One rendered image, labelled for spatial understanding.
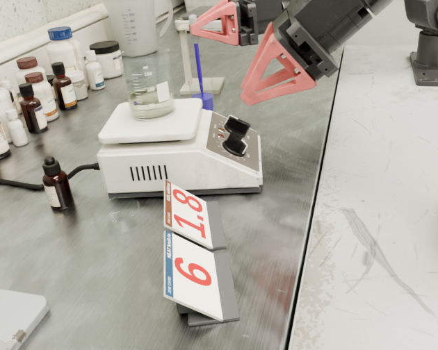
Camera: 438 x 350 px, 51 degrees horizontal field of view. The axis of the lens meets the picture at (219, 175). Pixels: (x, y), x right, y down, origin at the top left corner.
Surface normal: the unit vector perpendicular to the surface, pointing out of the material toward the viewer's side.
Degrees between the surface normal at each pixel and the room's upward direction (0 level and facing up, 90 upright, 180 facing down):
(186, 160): 90
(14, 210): 0
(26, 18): 90
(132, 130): 0
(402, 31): 90
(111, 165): 90
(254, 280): 0
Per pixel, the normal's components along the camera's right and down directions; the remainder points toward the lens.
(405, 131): -0.08, -0.87
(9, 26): 0.96, 0.07
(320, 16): -0.07, 0.50
